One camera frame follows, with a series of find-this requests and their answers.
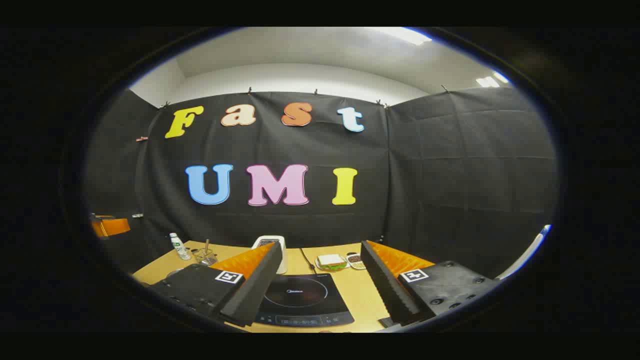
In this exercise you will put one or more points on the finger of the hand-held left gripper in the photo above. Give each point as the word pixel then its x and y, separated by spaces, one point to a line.
pixel 112 226

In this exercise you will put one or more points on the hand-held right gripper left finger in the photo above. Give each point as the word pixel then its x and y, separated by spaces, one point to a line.
pixel 255 290

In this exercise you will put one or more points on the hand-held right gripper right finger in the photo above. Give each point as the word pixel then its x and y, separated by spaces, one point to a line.
pixel 390 290

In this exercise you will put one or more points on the black induction cooktop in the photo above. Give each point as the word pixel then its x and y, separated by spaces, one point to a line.
pixel 305 300

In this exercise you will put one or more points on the white divided dish with beans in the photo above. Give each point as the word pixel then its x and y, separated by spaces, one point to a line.
pixel 356 260

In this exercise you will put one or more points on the white toaster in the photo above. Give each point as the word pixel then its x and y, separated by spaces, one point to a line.
pixel 279 247

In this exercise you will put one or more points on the white sandwich plate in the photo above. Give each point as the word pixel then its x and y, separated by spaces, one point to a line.
pixel 320 268

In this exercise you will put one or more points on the white bottle with green label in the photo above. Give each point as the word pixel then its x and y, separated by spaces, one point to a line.
pixel 179 247

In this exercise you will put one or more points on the ceiling light panel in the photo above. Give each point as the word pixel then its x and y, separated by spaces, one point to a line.
pixel 492 80

